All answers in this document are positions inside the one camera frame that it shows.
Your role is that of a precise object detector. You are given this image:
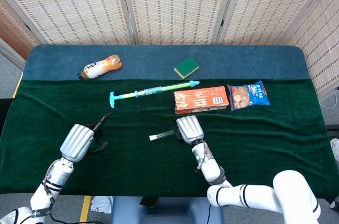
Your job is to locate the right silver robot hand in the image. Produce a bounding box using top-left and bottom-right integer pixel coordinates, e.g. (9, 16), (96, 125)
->
(173, 114), (205, 145)

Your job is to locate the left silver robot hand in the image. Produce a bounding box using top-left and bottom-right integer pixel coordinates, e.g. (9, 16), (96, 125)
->
(59, 112), (113, 163)

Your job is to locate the blue cookie snack bag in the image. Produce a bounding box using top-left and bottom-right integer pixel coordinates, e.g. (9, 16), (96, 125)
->
(227, 80), (272, 112)

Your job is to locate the orange drink bottle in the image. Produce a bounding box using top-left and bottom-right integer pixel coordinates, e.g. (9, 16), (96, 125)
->
(77, 54), (123, 80)

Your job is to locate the clear glass tube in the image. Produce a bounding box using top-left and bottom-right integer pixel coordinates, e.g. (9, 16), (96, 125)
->
(155, 129), (179, 140)

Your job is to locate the brownish bamboo screen panel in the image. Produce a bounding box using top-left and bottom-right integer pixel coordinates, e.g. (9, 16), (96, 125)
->
(0, 0), (40, 71)

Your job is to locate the white shoe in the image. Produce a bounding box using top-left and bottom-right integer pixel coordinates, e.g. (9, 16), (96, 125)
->
(329, 138), (339, 163)

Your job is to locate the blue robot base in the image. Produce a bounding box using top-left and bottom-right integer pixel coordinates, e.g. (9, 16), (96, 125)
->
(110, 196), (225, 224)

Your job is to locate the dark green velvet cloth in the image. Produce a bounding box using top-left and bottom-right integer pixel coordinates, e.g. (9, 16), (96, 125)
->
(0, 78), (331, 203)

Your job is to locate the green yellow sponge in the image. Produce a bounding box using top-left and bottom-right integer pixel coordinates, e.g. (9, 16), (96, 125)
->
(174, 56), (200, 80)

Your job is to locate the orange carton box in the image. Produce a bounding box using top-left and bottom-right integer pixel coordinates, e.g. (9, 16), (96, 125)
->
(173, 85), (230, 115)

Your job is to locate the white cable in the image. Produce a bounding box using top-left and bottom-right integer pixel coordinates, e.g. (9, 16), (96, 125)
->
(319, 92), (339, 110)

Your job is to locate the crumpled white paper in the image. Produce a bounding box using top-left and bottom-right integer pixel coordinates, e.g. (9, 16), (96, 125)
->
(91, 195), (114, 214)

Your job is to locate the blue table cloth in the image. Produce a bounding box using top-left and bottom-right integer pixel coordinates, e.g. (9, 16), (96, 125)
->
(22, 44), (311, 82)

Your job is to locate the teal green syringe pump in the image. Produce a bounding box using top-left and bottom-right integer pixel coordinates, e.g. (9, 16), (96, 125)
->
(109, 80), (200, 109)

